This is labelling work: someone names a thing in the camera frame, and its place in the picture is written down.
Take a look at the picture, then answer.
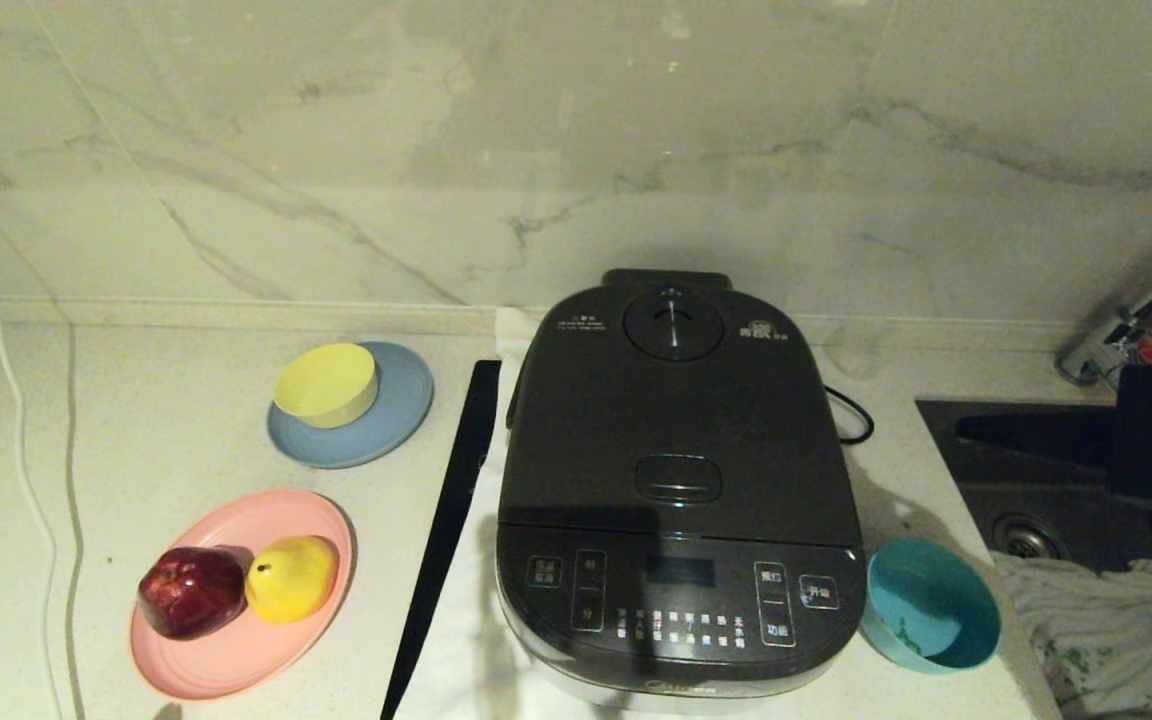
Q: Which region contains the teal bowl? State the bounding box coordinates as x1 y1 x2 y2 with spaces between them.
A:
861 538 1003 673

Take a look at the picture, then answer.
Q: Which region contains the black rice cooker lid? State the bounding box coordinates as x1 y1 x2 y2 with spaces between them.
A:
499 283 863 549

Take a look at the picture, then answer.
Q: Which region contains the black rice cooker body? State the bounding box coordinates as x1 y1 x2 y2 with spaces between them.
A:
496 268 869 716

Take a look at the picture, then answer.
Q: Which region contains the yellow bowl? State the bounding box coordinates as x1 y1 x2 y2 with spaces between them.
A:
272 343 380 429

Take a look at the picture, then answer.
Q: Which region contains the steel sink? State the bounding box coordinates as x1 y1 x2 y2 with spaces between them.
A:
916 400 1152 717

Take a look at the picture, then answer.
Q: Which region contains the sink drain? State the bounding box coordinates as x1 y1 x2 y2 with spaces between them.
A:
994 515 1072 561

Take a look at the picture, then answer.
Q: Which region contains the chrome faucet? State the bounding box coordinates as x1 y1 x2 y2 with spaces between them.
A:
1056 250 1152 387

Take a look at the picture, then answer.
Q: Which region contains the white cloth with green specks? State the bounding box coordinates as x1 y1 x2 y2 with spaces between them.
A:
994 555 1152 717

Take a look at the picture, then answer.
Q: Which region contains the flat black strip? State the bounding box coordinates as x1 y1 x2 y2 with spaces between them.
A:
381 360 504 720

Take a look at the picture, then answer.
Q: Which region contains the blue plate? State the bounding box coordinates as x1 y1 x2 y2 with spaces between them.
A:
267 342 435 469

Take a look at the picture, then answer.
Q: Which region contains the yellow pear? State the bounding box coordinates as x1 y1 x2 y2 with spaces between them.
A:
245 536 340 625

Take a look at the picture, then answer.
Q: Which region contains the pink plate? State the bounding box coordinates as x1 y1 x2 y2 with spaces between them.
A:
130 488 355 701

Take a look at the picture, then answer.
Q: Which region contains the red apple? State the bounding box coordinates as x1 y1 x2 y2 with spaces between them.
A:
138 546 247 641

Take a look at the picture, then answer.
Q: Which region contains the black power cord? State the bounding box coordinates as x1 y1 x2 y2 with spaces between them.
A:
824 385 875 446

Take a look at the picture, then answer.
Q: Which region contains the white cable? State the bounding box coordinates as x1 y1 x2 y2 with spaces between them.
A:
0 165 69 720

